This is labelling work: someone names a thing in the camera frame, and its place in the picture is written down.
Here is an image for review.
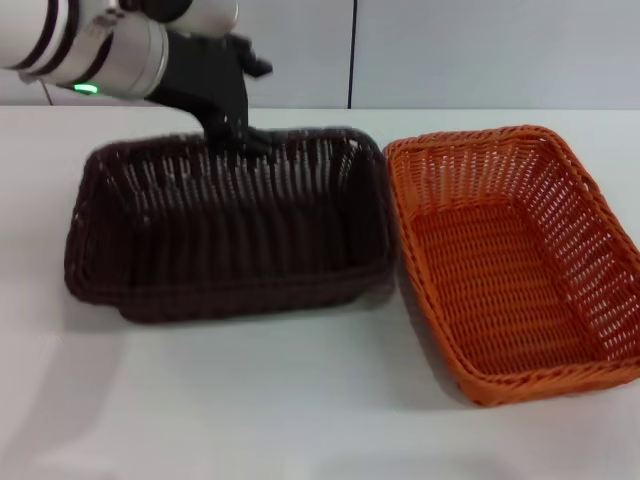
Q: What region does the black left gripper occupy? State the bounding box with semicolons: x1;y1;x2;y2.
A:
149;32;274;155

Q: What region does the dark brown woven basket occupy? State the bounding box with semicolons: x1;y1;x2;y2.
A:
62;124;394;326

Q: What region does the orange yellow woven basket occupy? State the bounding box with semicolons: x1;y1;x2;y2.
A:
383;124;640;407

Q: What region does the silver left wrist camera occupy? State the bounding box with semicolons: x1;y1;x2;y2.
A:
162;0;240;37

